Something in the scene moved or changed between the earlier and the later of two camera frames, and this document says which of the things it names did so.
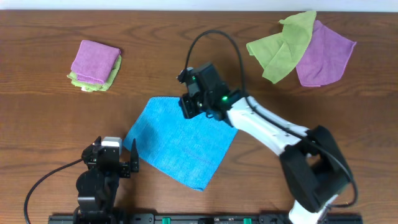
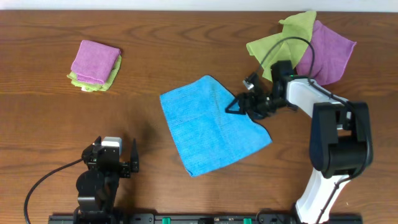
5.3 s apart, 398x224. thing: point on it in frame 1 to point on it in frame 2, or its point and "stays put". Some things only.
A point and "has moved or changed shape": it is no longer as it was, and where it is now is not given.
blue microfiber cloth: x=187 y=152 has moved or changed shape
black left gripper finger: x=134 y=157 stays put
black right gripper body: x=189 y=107 to x=250 y=103
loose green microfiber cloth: x=279 y=53 stays put
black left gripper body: x=115 y=166 stays put
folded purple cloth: x=94 y=62 stays put
